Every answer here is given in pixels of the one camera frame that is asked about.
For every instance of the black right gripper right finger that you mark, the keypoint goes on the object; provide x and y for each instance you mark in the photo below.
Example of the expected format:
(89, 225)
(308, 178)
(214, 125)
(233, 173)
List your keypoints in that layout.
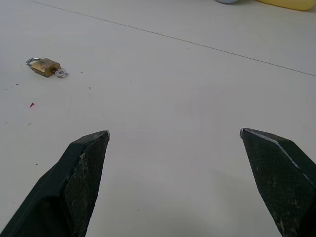
(281, 182)

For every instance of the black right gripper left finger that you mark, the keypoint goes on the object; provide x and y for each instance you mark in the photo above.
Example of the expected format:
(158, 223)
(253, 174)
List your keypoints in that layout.
(66, 187)

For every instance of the small red scrap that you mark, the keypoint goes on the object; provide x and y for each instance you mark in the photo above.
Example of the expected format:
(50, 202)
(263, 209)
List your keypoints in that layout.
(31, 105)

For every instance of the brass padlock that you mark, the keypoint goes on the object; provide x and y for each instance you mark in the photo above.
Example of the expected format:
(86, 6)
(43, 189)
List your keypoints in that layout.
(44, 65)

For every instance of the yellow plastic container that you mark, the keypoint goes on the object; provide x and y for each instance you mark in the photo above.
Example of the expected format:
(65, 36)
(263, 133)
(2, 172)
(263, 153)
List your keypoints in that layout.
(288, 4)

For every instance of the pale blue round object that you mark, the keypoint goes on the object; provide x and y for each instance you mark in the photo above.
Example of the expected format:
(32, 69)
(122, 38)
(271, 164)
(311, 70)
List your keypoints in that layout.
(227, 1)

